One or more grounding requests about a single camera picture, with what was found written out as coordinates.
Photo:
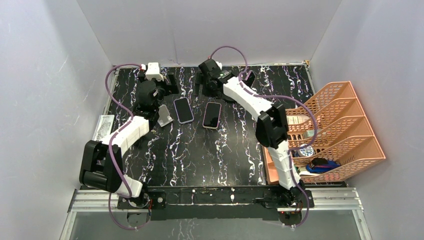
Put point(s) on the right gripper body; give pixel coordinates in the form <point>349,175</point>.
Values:
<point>207,90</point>

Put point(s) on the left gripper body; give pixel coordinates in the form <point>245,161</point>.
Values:
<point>163,90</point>

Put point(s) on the phone with pink case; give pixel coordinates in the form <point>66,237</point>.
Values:
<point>212,115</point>

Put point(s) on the phone with purple clear case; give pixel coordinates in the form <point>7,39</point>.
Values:
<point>249,78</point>

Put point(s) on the black round phone stand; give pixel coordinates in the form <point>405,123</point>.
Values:
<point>226,97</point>

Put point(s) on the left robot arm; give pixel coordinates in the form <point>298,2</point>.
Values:
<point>102,164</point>

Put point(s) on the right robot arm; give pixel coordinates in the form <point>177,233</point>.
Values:
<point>271,122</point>

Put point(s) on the phone with lilac case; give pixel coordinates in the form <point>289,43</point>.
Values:
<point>183,110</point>

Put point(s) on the white label card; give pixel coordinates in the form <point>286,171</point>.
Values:
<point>103,127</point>

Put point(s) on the orange desk organizer tray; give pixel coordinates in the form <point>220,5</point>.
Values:
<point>270,169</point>

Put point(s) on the round blue white tin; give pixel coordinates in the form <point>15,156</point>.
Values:
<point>305,151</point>

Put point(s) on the blue stapler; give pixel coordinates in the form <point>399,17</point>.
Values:
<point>320,165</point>

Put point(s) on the orange mesh file rack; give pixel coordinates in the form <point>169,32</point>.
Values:
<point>345,134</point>

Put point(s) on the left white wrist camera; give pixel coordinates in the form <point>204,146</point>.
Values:
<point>151,71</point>

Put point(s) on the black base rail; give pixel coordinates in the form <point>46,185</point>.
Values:
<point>264,202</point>

